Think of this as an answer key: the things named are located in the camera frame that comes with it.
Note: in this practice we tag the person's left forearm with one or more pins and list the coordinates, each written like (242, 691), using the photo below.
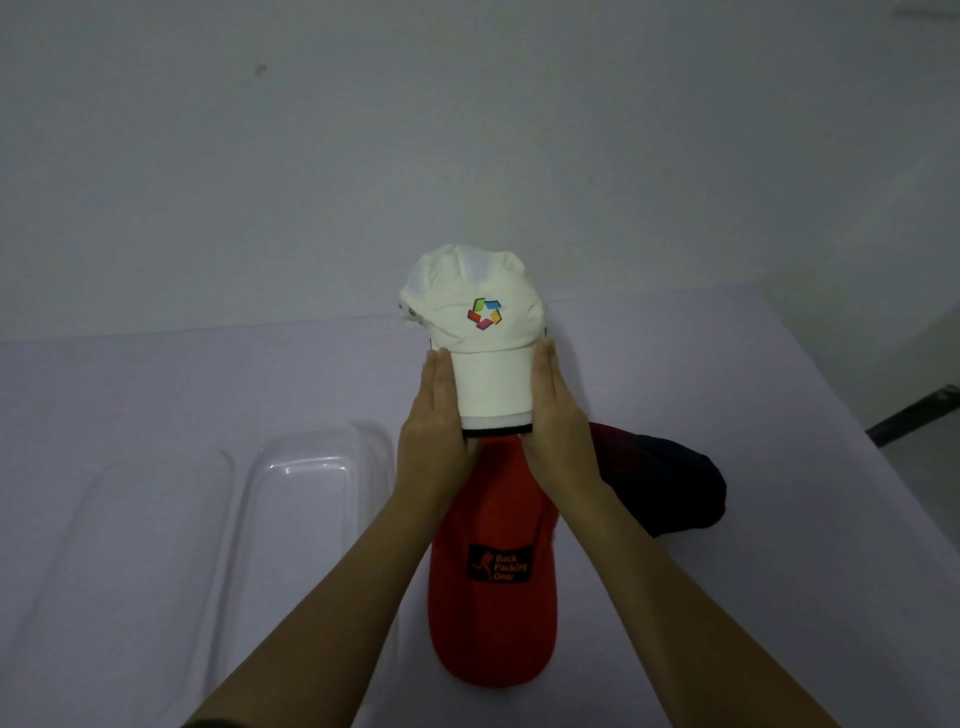
(330, 622)

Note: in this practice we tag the white cap with colourful logo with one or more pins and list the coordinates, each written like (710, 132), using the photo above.
(487, 375)

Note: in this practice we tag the person's black shirt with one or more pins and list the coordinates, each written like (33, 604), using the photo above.
(214, 724)

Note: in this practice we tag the navy cap with red brim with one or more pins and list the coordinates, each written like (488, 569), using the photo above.
(667, 480)

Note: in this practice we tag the person's right forearm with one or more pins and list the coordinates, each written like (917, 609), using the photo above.
(690, 622)

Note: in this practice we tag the red cap with black patch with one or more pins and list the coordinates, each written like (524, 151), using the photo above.
(495, 630)

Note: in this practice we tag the clear plastic container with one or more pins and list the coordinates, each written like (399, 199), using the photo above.
(300, 525)

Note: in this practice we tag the clear plastic lid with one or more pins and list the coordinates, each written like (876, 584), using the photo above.
(127, 570)

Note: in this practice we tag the person's left hand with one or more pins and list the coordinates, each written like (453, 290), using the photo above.
(435, 457)

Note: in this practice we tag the person's right hand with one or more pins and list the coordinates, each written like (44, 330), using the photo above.
(562, 450)

